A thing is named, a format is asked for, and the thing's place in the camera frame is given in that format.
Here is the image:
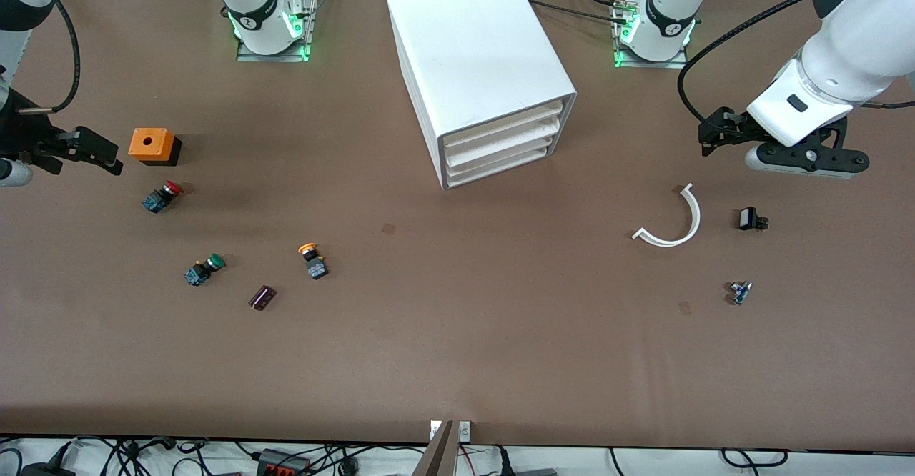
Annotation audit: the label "black base supply cable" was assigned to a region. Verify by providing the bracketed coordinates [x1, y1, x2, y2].
[528, 0, 624, 25]

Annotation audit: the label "green push button switch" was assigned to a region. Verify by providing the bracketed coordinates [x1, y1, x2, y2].
[184, 252, 227, 287]

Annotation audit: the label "white metal bracket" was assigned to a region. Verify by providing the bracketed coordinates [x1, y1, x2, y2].
[429, 420, 472, 441]

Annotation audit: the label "white curved plastic strip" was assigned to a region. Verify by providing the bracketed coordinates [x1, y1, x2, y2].
[631, 182, 703, 249]

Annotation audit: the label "small black rocker switch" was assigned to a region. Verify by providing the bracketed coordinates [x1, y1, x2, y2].
[738, 206, 771, 233]

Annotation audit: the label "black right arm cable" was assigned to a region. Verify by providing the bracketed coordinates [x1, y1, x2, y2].
[18, 0, 81, 115]

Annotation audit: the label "yellow push button switch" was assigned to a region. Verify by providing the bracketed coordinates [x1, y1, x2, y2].
[297, 242, 330, 282]

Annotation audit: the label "black power strip red switches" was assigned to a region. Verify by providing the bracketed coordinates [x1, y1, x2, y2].
[256, 448, 313, 476]

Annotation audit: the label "orange box with black base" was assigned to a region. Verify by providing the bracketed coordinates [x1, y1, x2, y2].
[128, 128, 183, 167]

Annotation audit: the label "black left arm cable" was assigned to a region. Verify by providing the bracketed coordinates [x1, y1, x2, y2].
[677, 0, 896, 128]

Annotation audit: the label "white drawer cabinet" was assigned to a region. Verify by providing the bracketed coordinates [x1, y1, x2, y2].
[386, 0, 578, 192]

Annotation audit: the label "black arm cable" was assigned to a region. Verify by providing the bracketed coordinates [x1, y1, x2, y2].
[677, 0, 896, 128]
[18, 0, 81, 115]

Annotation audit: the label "black looped floor cable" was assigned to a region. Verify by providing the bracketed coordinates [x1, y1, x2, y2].
[719, 448, 789, 470]

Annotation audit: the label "dark purple cylindrical capacitor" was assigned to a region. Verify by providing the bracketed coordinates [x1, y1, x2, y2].
[247, 284, 278, 313]

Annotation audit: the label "brown wooden bar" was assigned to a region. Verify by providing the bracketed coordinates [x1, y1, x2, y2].
[412, 420, 456, 476]

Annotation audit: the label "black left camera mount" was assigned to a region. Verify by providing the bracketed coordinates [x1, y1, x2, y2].
[756, 120, 871, 175]

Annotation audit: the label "red push button switch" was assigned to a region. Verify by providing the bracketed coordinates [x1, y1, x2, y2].
[141, 181, 184, 214]

